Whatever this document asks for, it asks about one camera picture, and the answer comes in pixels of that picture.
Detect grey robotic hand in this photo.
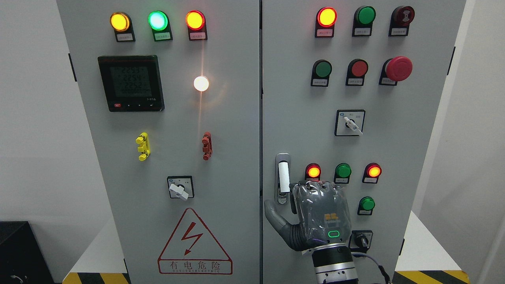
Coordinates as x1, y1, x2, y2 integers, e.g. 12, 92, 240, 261
264, 180, 351, 251

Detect silver door handle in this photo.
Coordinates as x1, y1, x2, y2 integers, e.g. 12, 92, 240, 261
274, 153, 291, 205

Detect grey right cabinet door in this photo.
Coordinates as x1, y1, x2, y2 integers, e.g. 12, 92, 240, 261
262, 0, 466, 284

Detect grey cabinet door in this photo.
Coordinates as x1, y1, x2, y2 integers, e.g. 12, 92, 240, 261
262, 0, 466, 284
56, 0, 260, 284

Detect grey left cabinet door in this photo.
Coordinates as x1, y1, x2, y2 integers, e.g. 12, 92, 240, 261
56, 0, 260, 284

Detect orange-red indicator light left door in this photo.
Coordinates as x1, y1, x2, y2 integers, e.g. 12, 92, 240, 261
185, 10, 208, 40

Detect red lit indicator middle left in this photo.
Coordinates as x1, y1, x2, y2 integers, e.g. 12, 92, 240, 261
305, 163, 321, 181

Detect red lit indicator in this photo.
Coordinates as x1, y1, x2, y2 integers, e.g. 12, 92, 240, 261
361, 163, 382, 184
314, 7, 338, 38
305, 163, 321, 181

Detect green push button lower right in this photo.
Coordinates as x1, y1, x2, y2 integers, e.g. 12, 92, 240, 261
357, 196, 376, 216

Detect green push button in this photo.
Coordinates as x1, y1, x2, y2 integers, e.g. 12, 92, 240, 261
310, 60, 332, 88
357, 196, 376, 216

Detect green indicator middle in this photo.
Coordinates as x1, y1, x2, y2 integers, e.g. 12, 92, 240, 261
333, 163, 352, 184

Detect red lit indicator middle right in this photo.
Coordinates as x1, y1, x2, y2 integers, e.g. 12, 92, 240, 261
361, 163, 382, 184

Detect white platform with hazard stripes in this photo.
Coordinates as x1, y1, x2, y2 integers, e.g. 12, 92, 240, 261
63, 213, 469, 284

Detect red terminal block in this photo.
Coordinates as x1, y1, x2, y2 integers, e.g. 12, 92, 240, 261
202, 131, 213, 161

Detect red electric warning sign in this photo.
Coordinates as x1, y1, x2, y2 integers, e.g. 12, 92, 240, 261
157, 208, 233, 275

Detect green push button upper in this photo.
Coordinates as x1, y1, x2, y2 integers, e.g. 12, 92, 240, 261
310, 60, 332, 88

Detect red push button upper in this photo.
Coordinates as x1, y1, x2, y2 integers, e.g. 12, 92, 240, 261
346, 59, 368, 86

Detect red emergency stop button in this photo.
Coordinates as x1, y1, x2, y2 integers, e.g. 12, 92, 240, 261
379, 56, 413, 86

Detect white lit indicator light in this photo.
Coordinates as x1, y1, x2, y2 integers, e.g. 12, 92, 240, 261
193, 75, 209, 92

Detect yellow terminal block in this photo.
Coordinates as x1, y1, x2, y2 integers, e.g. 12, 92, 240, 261
135, 132, 150, 161

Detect red lit indicator top right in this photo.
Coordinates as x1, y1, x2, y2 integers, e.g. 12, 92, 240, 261
314, 7, 338, 38

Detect green indicator top right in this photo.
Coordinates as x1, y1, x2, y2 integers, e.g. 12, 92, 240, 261
352, 6, 376, 37

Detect red buzzer alarm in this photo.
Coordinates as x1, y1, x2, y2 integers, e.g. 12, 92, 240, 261
388, 6, 415, 37

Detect black digital power meter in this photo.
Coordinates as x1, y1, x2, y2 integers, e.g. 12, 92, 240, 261
97, 54, 165, 112

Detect green lit indicator light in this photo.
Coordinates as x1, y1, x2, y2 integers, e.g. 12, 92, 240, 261
148, 10, 173, 41

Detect yellow indicator light top left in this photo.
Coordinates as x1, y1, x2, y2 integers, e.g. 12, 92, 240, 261
110, 11, 135, 43

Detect black box bottom left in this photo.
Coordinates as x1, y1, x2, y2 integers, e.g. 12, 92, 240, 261
0, 221, 53, 284

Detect black knob selector switch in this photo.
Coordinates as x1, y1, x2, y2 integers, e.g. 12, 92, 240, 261
349, 230, 373, 253

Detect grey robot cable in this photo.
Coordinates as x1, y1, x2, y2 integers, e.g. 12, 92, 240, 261
350, 251, 393, 284

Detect upper right white selector switch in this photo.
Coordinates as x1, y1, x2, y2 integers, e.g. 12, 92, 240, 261
334, 110, 366, 136

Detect left door white selector switch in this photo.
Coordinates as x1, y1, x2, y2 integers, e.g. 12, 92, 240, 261
166, 176, 194, 201

